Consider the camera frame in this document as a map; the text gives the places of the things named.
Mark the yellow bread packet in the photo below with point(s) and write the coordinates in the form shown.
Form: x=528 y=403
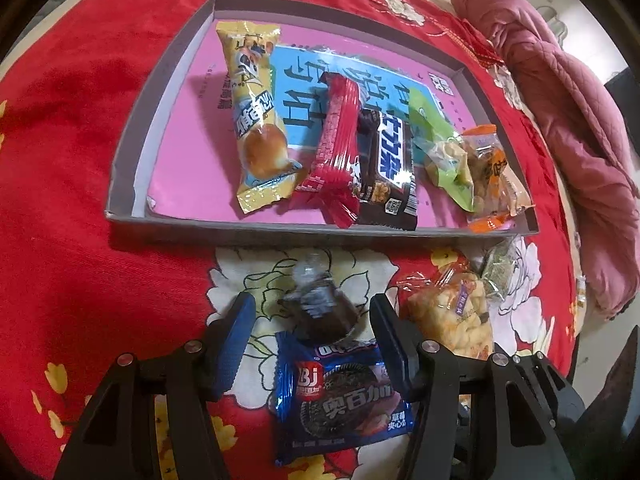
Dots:
x=255 y=110

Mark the pink book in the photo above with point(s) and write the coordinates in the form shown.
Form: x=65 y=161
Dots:
x=200 y=160

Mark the green snack packet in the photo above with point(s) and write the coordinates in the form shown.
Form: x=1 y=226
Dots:
x=430 y=115

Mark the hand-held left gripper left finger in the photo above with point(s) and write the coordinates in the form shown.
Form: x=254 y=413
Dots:
x=235 y=345

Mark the clear-wrapped dark cake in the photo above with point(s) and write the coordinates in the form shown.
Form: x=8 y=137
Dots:
x=320 y=310

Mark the grey quilted headboard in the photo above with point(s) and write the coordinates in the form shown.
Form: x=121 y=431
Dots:
x=65 y=20

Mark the blue cookie packet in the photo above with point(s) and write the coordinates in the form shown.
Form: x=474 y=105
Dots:
x=340 y=410

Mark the small pale packet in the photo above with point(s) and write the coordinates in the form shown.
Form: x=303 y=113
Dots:
x=580 y=290

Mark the clear puffed snack packet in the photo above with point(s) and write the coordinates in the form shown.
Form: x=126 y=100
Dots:
x=450 y=315

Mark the orange clear snack packet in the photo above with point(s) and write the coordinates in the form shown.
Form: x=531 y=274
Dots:
x=490 y=170

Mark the grey shallow cardboard box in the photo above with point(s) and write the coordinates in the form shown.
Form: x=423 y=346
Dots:
x=150 y=110

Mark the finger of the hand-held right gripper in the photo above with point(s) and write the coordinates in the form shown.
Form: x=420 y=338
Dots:
x=555 y=385

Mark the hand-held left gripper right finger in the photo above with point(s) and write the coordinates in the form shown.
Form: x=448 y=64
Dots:
x=390 y=345

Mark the red floral blanket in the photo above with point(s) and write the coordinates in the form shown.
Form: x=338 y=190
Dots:
x=75 y=185

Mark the pink quilt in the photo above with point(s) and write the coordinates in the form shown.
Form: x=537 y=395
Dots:
x=550 y=85

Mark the clear packet with green filling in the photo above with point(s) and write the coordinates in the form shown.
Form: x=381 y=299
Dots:
x=500 y=270

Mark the red snack bar packet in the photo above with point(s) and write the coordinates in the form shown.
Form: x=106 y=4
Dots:
x=335 y=150

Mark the dark chocolate bar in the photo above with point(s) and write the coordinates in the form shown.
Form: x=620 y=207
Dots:
x=385 y=170

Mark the black television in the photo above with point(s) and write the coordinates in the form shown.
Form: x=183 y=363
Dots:
x=620 y=87

